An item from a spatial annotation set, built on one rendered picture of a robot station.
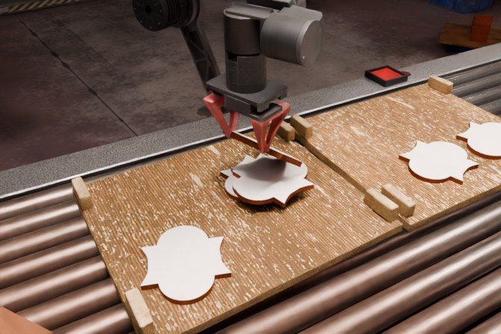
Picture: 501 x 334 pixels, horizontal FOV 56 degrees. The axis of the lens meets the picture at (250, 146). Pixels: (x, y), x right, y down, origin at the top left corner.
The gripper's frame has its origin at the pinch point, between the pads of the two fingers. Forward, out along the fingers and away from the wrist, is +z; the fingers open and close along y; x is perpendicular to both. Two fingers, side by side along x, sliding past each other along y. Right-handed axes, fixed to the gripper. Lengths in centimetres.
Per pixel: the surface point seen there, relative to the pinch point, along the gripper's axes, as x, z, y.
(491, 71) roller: -84, 14, -14
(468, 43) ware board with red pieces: -330, 98, 56
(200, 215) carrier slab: 8.6, 10.7, 2.3
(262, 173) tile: -3.1, 7.9, -0.6
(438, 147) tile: -32.4, 10.2, -18.9
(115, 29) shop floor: -194, 108, 324
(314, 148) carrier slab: -19.1, 11.3, -0.5
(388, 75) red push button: -60, 12, 5
